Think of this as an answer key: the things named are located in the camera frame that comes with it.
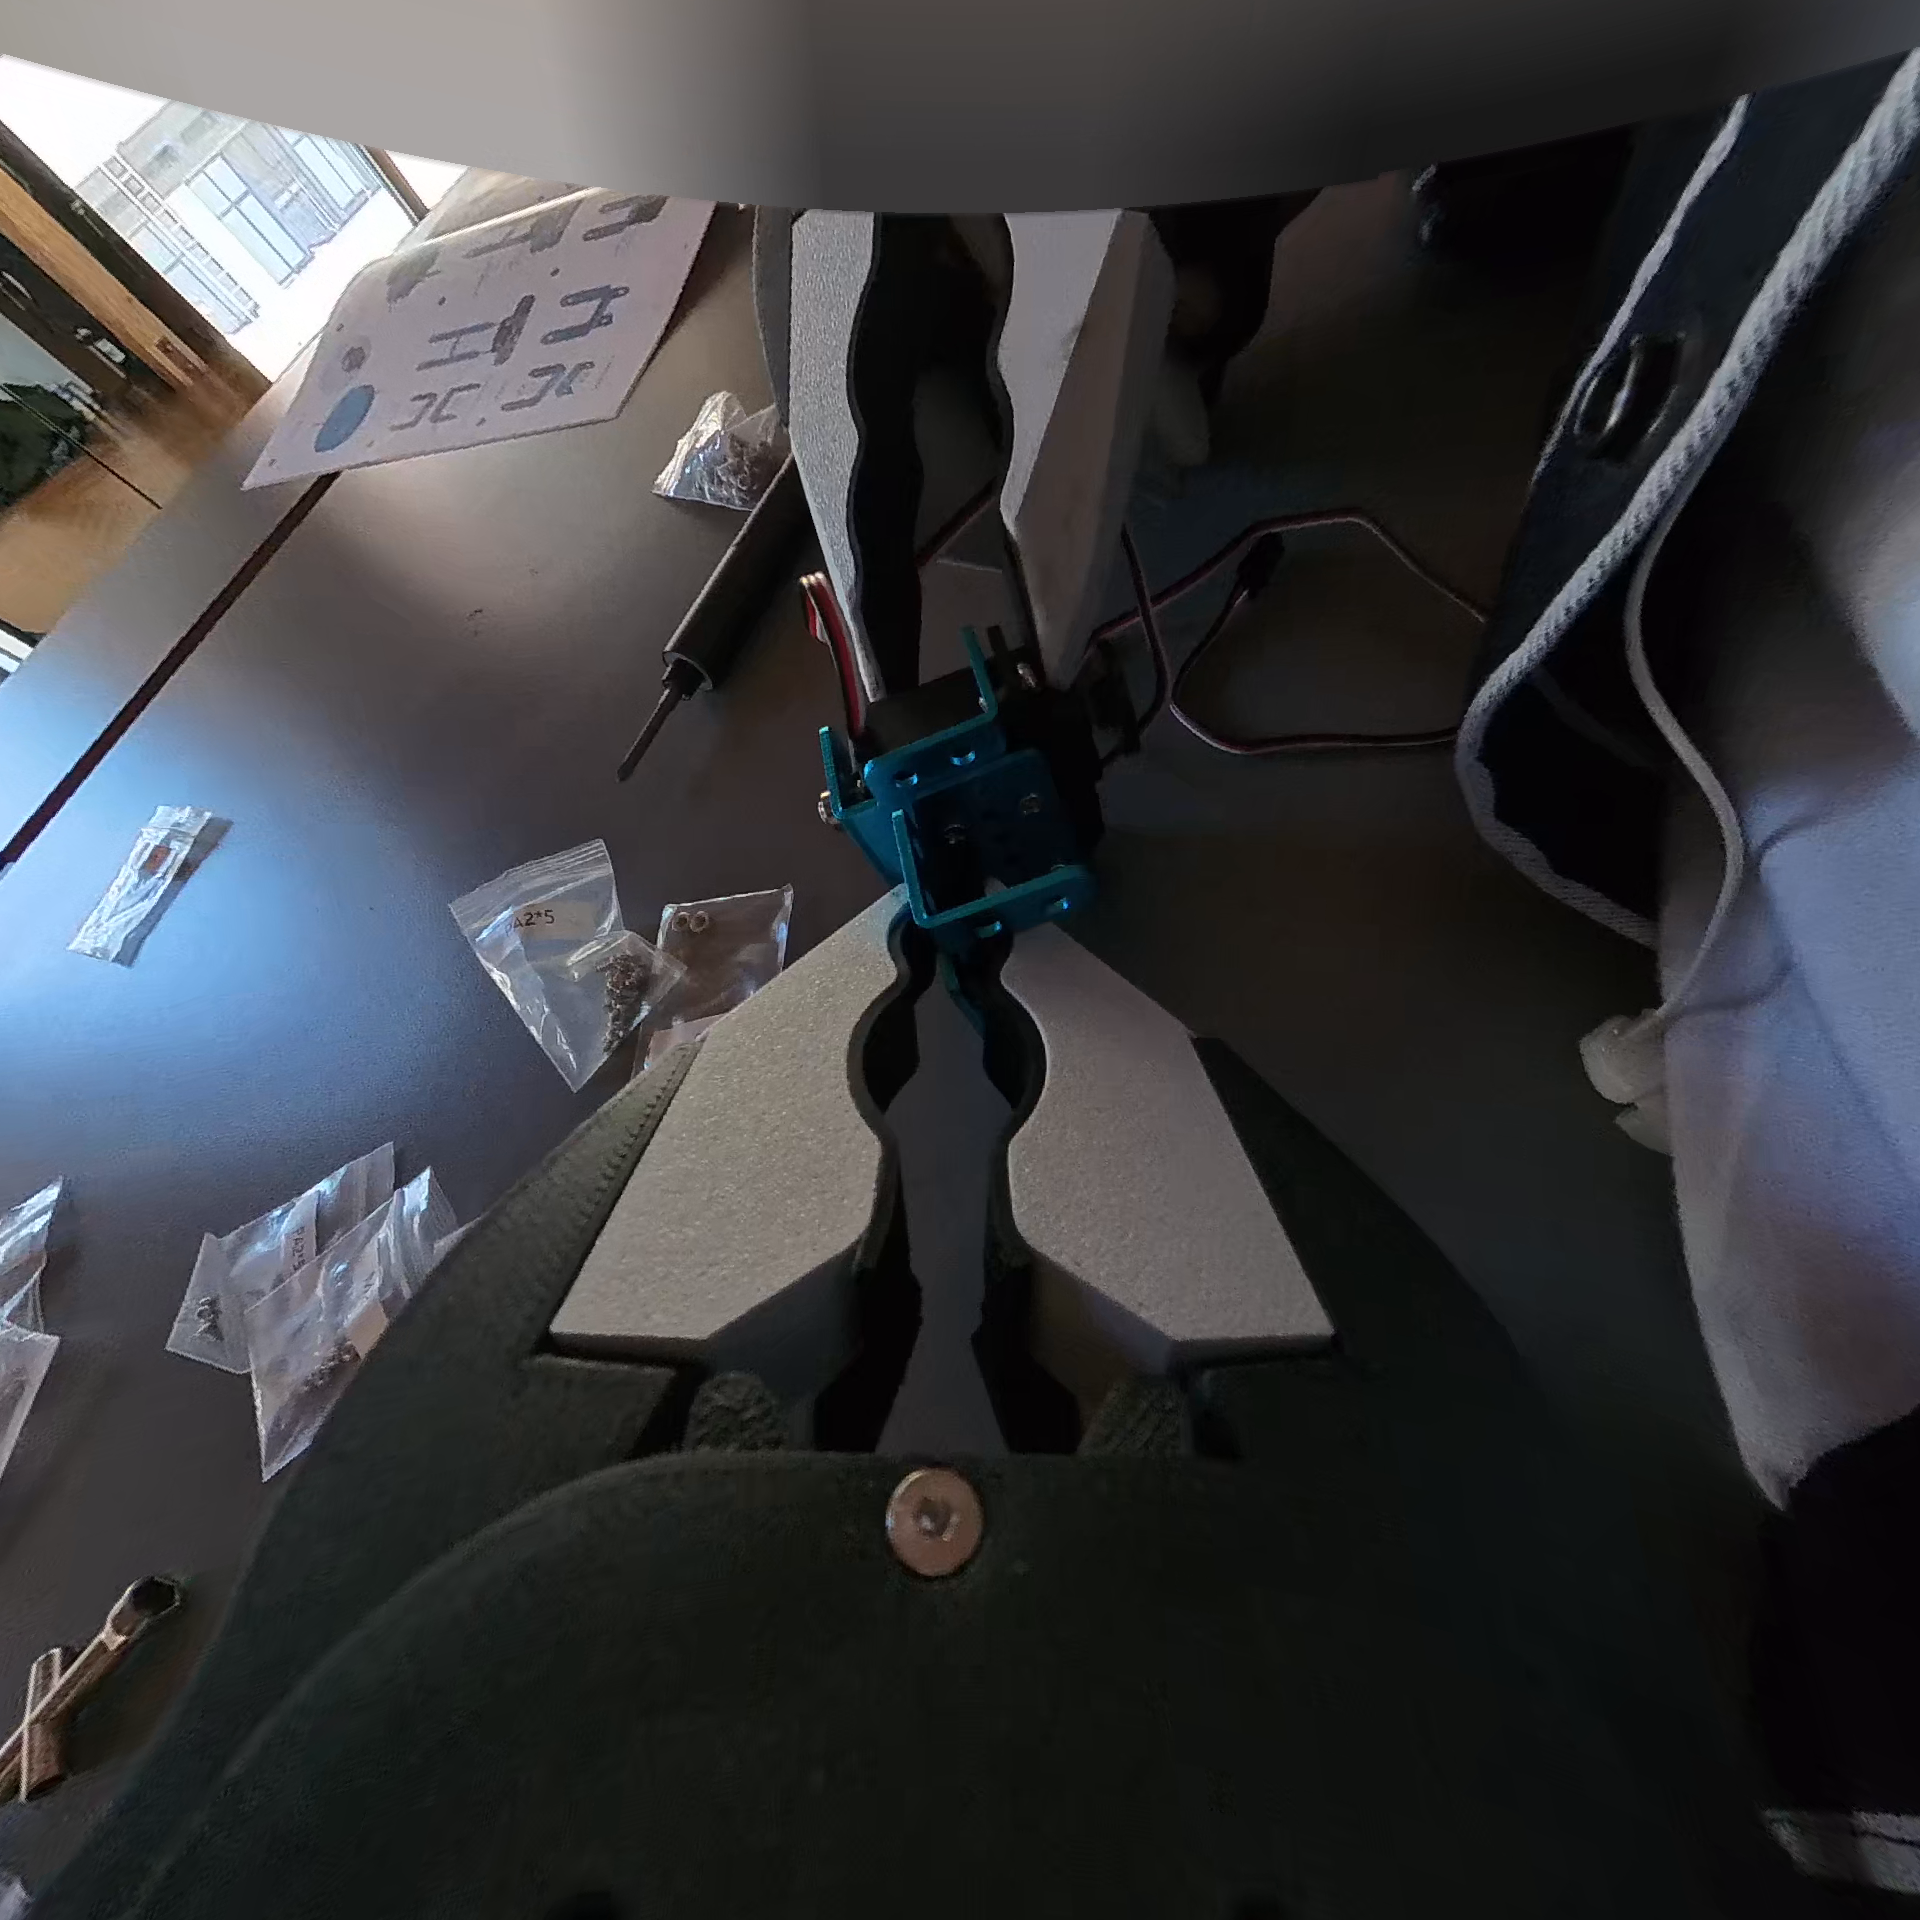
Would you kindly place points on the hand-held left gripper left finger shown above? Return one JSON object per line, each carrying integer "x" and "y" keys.
{"x": 721, "y": 1200}

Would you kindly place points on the black screwdriver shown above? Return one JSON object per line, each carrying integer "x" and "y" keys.
{"x": 733, "y": 585}

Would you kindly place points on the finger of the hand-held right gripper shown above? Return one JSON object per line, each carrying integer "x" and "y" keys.
{"x": 1078, "y": 390}
{"x": 826, "y": 376}

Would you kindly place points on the clear bag with brass nuts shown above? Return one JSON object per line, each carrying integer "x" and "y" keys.
{"x": 726, "y": 953}

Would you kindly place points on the person's white shirt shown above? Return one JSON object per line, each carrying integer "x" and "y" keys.
{"x": 1816, "y": 975}

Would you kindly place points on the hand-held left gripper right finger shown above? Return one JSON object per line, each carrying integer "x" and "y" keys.
{"x": 1170, "y": 1184}

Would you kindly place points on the dark brown desk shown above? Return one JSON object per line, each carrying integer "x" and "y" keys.
{"x": 450, "y": 674}

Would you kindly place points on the small clear plastic screw bag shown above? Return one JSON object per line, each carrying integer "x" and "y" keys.
{"x": 149, "y": 886}
{"x": 346, "y": 1319}
{"x": 264, "y": 1259}
{"x": 721, "y": 450}

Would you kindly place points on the long twisted clear plastic bag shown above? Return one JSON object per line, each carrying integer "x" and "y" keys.
{"x": 24, "y": 1277}

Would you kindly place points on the metal cross wrench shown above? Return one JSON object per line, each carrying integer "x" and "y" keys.
{"x": 89, "y": 1680}

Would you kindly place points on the open white instruction booklet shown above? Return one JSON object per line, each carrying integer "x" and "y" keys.
{"x": 494, "y": 346}

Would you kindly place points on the black servo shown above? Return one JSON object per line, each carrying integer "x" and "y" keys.
{"x": 973, "y": 809}

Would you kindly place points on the person's striped black jacket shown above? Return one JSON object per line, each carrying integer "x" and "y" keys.
{"x": 1588, "y": 674}

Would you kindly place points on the clear bag with silver screws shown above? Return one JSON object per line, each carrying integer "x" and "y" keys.
{"x": 555, "y": 944}

